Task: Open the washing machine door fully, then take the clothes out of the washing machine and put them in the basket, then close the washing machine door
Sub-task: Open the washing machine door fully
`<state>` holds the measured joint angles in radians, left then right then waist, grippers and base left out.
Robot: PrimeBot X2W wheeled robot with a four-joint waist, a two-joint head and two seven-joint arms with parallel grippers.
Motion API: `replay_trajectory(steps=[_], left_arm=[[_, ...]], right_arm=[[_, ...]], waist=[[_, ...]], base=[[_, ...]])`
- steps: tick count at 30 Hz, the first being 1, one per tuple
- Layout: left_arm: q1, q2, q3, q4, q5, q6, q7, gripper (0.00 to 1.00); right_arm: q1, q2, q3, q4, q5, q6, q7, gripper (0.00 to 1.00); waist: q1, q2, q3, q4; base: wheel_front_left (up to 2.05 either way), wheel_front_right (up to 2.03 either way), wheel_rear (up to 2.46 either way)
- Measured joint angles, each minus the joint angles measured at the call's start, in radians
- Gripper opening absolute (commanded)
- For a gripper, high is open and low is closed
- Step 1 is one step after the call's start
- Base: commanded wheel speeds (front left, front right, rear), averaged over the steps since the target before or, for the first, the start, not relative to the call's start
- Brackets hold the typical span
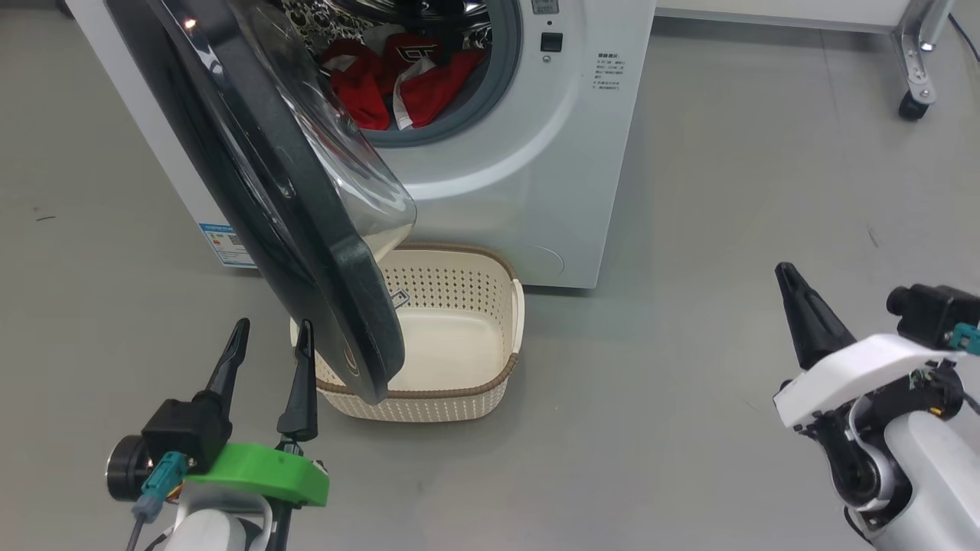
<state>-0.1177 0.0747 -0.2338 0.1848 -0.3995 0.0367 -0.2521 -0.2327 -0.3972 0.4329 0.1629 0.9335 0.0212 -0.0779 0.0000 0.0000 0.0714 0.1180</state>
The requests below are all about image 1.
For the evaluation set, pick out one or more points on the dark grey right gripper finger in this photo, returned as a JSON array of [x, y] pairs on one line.
[[831, 329], [804, 337]]

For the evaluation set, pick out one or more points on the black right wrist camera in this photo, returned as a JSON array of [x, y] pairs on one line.
[[930, 314]]

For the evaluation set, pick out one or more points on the washing machine door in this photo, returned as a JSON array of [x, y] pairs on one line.
[[306, 252]]

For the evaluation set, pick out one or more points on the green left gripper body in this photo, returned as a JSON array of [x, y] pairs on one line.
[[268, 471]]

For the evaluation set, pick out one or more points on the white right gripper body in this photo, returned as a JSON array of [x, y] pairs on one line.
[[857, 375]]

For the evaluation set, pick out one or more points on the white front-load washing machine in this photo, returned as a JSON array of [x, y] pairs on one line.
[[536, 191]]

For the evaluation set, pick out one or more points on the red jersey with black numbers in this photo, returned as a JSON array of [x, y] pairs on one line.
[[444, 88]]

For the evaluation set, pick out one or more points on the metal frame leg with caster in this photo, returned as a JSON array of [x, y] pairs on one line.
[[915, 69]]

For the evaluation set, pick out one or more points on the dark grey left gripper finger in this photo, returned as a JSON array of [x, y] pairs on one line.
[[228, 371], [301, 405]]

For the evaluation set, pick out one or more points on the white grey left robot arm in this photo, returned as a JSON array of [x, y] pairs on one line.
[[207, 532]]

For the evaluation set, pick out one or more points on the blue energy label sticker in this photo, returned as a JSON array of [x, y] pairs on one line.
[[218, 245]]

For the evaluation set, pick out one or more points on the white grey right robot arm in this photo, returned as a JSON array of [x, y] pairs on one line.
[[934, 474]]

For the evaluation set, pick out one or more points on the cream perforated laundry basket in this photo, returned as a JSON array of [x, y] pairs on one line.
[[459, 337]]

